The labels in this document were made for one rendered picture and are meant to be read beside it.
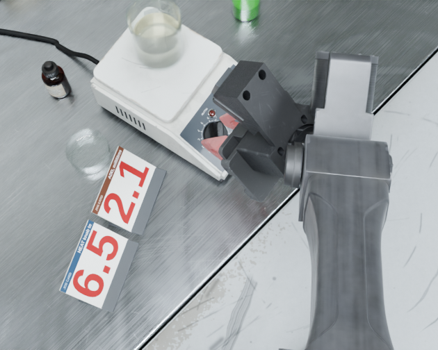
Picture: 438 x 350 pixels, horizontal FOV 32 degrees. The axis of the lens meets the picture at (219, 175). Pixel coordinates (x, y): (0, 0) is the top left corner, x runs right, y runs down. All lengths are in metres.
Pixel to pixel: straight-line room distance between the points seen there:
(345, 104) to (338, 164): 0.08
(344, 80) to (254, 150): 0.12
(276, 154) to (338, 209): 0.16
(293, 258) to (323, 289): 0.42
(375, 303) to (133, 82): 0.50
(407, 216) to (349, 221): 0.41
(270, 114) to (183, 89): 0.24
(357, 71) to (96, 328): 0.45
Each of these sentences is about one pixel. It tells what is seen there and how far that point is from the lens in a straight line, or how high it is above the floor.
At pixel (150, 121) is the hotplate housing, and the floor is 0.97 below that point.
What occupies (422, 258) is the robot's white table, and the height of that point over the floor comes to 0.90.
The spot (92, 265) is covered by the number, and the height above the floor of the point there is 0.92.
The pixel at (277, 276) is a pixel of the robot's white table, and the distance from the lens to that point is 0.93.
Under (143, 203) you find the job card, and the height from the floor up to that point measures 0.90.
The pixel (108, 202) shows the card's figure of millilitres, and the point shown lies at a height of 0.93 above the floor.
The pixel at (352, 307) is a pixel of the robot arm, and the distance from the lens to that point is 0.51.
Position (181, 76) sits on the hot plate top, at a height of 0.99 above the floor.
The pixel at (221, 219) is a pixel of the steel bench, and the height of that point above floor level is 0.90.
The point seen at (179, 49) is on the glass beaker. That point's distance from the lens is 0.91.
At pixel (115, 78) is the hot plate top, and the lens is 0.93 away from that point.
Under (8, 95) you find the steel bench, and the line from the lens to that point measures 1.06.
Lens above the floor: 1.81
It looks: 70 degrees down
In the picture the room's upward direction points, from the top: 4 degrees counter-clockwise
